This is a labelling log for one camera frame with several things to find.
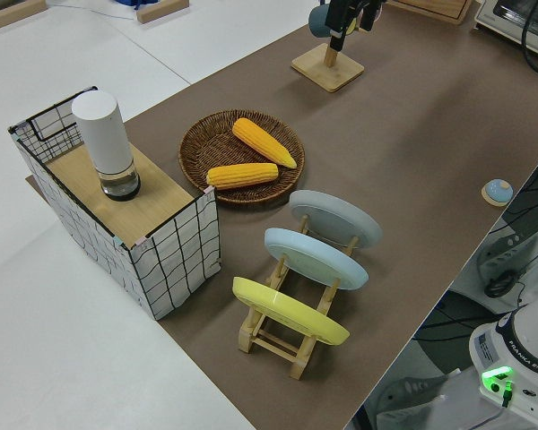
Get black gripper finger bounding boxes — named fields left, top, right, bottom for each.
left=327, top=17, right=348, bottom=51
left=360, top=6, right=379, bottom=33

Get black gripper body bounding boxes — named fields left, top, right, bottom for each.
left=326, top=0, right=385, bottom=22

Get teal mug yellow inside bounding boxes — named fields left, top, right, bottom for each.
left=308, top=3, right=359, bottom=39

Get wooden mug rack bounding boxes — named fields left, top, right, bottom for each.
left=290, top=42, right=366, bottom=94

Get wooden cabinet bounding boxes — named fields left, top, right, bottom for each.
left=385, top=0, right=475, bottom=26

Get yellow corn cob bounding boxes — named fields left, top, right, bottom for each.
left=205, top=162, right=280, bottom=191
left=231, top=117, right=299, bottom=170

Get brown table mat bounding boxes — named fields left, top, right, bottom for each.
left=24, top=0, right=538, bottom=430

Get cream toaster oven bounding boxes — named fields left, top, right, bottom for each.
left=473, top=0, right=538, bottom=51

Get brown wicker basket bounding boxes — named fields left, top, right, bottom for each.
left=178, top=109, right=306, bottom=207

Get wooden block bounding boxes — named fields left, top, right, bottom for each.
left=135, top=0, right=190, bottom=23
left=0, top=0, right=48, bottom=31

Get grey plate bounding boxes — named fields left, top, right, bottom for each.
left=288, top=189, right=383, bottom=251

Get blue object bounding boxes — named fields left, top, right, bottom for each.
left=118, top=0, right=161, bottom=11

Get light blue plate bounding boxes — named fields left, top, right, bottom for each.
left=263, top=227, right=369, bottom=292

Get wooden board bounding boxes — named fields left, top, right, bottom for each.
left=47, top=142, right=195, bottom=249

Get grey power strip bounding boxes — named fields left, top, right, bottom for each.
left=474, top=228, right=537, bottom=288
left=370, top=374, right=449, bottom=420

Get yellow plate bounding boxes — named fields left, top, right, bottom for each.
left=231, top=276, right=351, bottom=347

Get wooden plate rack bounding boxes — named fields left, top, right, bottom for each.
left=237, top=213, right=360, bottom=381

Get black wire basket white liner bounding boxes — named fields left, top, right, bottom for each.
left=7, top=84, right=221, bottom=322

